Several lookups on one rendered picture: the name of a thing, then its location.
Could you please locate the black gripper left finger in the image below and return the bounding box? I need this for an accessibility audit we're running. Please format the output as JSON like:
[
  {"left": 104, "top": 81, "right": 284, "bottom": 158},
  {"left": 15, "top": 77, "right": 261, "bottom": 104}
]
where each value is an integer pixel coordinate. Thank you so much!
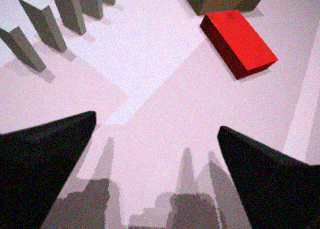
[{"left": 0, "top": 111, "right": 97, "bottom": 229}]

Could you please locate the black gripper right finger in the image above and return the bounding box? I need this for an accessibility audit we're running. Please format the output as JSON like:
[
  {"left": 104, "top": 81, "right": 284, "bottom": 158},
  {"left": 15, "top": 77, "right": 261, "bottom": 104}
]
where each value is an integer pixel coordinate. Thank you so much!
[{"left": 217, "top": 126, "right": 320, "bottom": 229}]

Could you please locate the red rectangular block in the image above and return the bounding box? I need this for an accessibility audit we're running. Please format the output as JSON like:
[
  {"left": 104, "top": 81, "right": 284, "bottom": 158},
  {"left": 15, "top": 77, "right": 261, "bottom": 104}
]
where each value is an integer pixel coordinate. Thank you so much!
[{"left": 199, "top": 9, "right": 279, "bottom": 79}]

